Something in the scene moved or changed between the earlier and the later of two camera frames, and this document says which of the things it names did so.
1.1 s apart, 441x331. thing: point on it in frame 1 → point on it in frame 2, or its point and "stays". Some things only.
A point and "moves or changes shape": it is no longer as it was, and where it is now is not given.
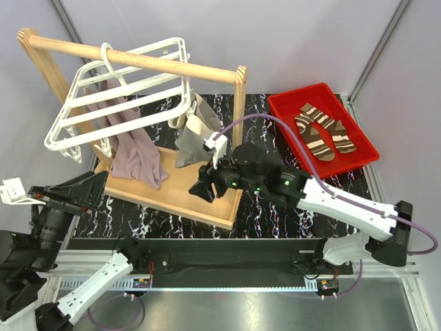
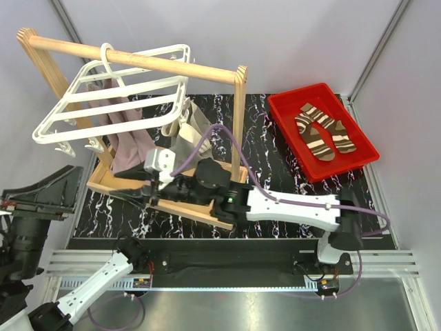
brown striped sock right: [336, 128] stays
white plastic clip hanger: [140, 89] moves or changes shape
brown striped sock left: [313, 138] stays
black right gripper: [202, 189] → [140, 196]
